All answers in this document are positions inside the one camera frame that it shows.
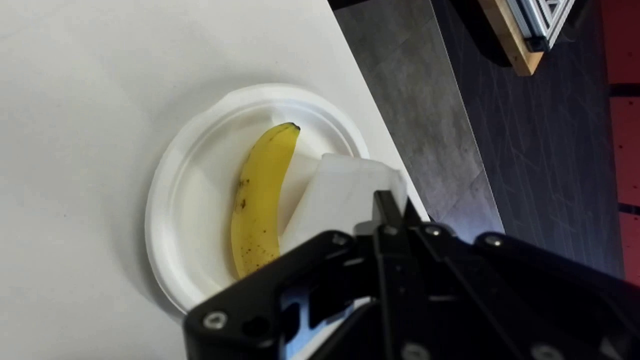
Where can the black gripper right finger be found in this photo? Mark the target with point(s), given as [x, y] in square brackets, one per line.
[533, 301]

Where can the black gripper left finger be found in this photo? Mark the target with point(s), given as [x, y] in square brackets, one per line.
[313, 293]

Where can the white paper towel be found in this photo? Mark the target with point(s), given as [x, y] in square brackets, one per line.
[341, 192]

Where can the white paper plate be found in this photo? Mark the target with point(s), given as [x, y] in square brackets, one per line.
[192, 201]

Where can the yellow banana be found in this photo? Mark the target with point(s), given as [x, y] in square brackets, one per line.
[260, 201]

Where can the wooden cart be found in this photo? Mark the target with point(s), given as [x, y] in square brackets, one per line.
[512, 40]

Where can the white green metal frame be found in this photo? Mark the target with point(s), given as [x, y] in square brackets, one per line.
[542, 16]

